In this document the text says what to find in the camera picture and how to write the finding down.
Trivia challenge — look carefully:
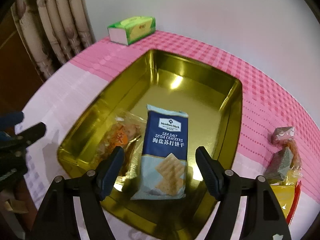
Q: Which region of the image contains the clear orange snack packet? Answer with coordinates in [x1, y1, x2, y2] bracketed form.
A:
[96, 109, 148, 178]

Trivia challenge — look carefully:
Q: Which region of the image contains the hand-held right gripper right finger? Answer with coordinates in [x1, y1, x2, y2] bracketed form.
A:
[195, 146, 292, 240]

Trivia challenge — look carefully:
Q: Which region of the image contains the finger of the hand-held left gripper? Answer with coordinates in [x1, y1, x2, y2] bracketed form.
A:
[14, 122, 47, 147]
[0, 112, 25, 130]

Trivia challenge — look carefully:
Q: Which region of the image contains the tan paper piece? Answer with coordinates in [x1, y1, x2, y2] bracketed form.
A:
[0, 192, 28, 215]

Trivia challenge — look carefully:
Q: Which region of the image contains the pink silver snack packet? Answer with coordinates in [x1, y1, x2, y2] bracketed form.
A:
[271, 126, 295, 145]

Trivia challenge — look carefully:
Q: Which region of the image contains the pink checked tablecloth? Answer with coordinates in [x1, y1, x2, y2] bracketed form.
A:
[14, 30, 320, 240]

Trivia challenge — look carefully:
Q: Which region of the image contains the beige patterned curtain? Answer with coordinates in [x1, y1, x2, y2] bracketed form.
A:
[10, 0, 97, 74]

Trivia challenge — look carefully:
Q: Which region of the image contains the grey snack packet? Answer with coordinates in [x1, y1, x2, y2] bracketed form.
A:
[264, 147, 293, 182]

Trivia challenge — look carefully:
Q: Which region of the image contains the clear packet of orange biscuits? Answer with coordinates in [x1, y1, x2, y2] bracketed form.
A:
[285, 140, 303, 178]

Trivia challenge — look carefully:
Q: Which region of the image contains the green tissue box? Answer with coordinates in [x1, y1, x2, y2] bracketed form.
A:
[107, 16, 156, 46]

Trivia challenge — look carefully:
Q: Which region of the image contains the yellow snack packet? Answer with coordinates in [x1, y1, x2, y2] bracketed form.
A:
[270, 181, 297, 228]

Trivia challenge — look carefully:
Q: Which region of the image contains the golden metal tin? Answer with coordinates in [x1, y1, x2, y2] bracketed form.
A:
[57, 49, 243, 239]

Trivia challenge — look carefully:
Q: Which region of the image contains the blue cracker packet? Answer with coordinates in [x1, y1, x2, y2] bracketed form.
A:
[130, 104, 189, 201]

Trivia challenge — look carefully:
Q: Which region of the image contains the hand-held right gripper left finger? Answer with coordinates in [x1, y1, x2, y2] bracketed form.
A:
[30, 146, 125, 240]

